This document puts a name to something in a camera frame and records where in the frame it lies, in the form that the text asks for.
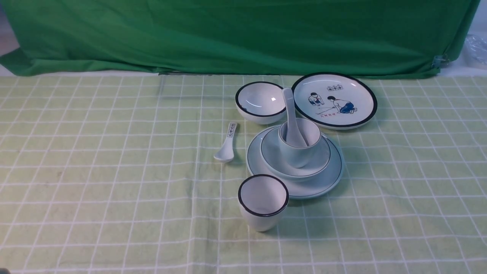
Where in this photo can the pale green shallow bowl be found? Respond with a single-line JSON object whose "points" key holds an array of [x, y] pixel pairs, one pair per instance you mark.
{"points": [[276, 161]]}

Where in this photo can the large white ceramic spoon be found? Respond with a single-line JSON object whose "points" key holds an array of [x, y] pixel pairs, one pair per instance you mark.
{"points": [[293, 134]]}

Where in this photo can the pale green cup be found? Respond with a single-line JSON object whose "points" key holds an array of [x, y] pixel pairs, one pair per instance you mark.
{"points": [[299, 155]]}

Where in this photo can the small patterned white spoon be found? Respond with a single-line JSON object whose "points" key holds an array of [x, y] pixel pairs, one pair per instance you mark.
{"points": [[226, 153]]}

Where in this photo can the black-rimmed white bowl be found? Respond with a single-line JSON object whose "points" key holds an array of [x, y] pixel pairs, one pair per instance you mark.
{"points": [[261, 102]]}

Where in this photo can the black-rimmed white cup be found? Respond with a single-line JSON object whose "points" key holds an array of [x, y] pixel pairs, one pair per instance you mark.
{"points": [[262, 200]]}

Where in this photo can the pale green large plate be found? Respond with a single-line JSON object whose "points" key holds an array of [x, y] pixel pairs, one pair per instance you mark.
{"points": [[311, 188]]}

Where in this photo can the illustrated black-rimmed plate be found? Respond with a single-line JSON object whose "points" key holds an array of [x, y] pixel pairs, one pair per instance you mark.
{"points": [[334, 101]]}

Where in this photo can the green checkered tablecloth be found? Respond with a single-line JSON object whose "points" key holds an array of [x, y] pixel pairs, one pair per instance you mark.
{"points": [[116, 174]]}

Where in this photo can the metal backdrop clip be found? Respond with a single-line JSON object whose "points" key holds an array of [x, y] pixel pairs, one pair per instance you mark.
{"points": [[440, 61]]}

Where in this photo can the green backdrop cloth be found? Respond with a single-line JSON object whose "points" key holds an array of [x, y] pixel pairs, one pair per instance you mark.
{"points": [[383, 39]]}

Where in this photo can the clear plastic bag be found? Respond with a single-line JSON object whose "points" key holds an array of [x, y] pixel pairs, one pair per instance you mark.
{"points": [[476, 51]]}

